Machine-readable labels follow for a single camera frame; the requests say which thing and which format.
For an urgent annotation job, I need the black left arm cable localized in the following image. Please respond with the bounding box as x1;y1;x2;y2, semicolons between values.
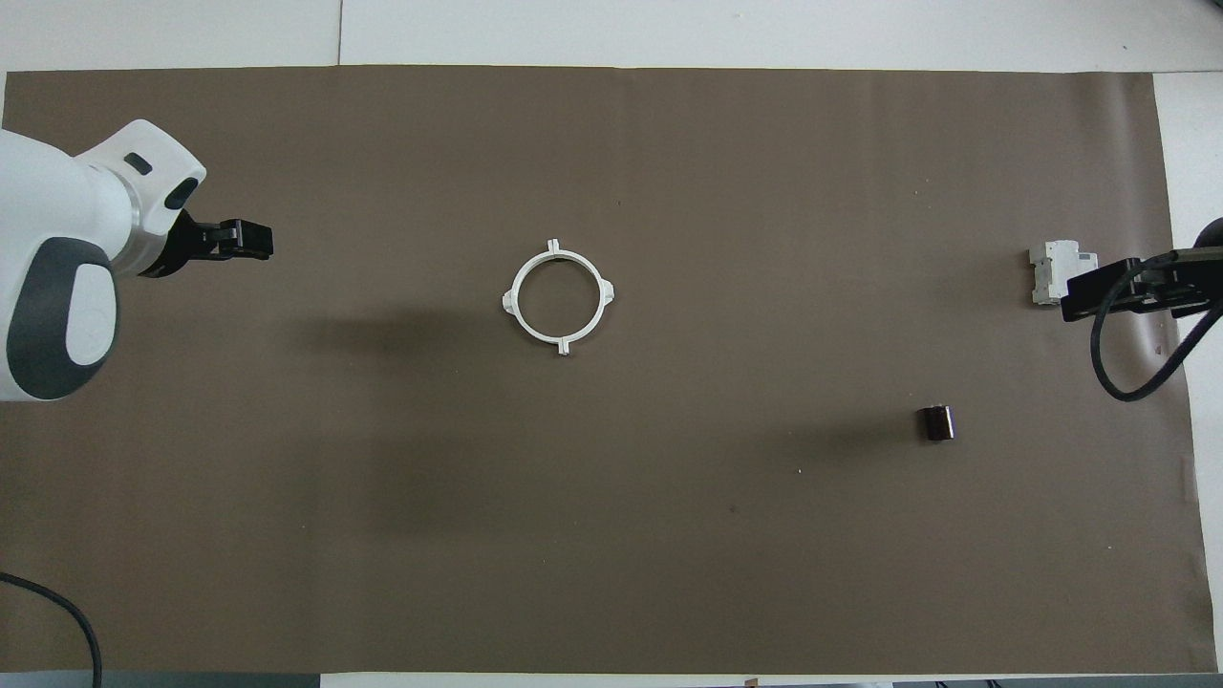
0;571;103;688

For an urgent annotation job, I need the white half pipe clamp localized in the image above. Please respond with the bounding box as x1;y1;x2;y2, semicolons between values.
549;241;615;356
502;241;571;356

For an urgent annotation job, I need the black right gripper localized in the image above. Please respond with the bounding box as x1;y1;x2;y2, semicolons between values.
1062;247;1223;322

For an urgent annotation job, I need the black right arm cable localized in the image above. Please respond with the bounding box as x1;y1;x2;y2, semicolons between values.
1091;256;1223;402

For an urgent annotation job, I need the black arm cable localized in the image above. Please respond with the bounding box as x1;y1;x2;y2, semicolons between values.
0;571;103;688
1091;256;1223;402

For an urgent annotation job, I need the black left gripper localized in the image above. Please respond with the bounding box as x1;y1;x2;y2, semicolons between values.
143;208;275;278

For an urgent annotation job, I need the white circuit breaker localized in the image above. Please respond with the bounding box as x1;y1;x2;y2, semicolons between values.
1028;241;1100;308

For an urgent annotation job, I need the brown table mat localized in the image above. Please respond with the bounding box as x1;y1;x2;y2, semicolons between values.
0;65;1219;675

